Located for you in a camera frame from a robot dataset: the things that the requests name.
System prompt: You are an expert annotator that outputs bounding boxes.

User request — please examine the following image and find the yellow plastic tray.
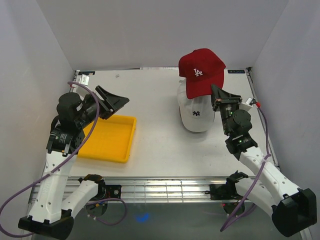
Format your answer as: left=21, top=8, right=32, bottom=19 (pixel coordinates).
left=78, top=115, right=137, bottom=164

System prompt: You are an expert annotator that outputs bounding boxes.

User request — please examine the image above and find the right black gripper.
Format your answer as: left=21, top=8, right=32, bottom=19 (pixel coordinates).
left=210, top=84, right=243, bottom=136

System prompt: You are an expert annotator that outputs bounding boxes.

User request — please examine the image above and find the blue table corner label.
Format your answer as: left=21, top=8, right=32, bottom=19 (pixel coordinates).
left=227, top=69, right=246, bottom=74

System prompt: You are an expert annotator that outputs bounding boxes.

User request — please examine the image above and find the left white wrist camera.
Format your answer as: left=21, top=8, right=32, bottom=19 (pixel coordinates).
left=70, top=72, right=93, bottom=96

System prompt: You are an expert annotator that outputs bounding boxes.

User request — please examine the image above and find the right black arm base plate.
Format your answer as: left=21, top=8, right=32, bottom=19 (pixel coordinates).
left=204, top=184, right=243, bottom=200

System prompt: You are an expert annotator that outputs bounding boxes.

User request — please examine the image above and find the left table corner label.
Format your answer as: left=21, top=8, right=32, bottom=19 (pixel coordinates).
left=78, top=71, right=96, bottom=76

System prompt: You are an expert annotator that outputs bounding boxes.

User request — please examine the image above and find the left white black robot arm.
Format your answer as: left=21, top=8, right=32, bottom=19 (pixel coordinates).
left=18, top=86, right=130, bottom=240

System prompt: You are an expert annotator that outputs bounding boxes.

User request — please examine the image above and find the white cap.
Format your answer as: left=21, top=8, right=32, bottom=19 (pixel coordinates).
left=177, top=79, right=215, bottom=133

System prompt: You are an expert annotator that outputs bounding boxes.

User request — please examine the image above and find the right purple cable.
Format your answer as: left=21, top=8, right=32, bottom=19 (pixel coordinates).
left=219, top=102, right=272, bottom=232

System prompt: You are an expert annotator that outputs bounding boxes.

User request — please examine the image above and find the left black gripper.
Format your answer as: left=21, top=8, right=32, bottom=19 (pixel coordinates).
left=75, top=85, right=129, bottom=129

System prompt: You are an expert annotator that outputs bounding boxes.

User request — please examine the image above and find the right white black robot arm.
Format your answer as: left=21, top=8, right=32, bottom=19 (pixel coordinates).
left=211, top=84, right=318, bottom=237

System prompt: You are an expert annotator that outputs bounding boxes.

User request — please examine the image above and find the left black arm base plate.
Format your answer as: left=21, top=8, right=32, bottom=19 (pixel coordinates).
left=102, top=184, right=122, bottom=199

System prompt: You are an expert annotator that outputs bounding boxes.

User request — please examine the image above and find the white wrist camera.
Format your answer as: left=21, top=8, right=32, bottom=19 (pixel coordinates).
left=70, top=72, right=93, bottom=96
left=239, top=97, right=261, bottom=112

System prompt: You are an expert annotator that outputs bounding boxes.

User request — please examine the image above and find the red baseball cap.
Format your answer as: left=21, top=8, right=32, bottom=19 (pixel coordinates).
left=178, top=48, right=226, bottom=99

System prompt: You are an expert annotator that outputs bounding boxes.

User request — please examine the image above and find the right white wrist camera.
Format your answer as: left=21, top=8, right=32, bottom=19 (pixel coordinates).
left=239, top=97, right=261, bottom=112

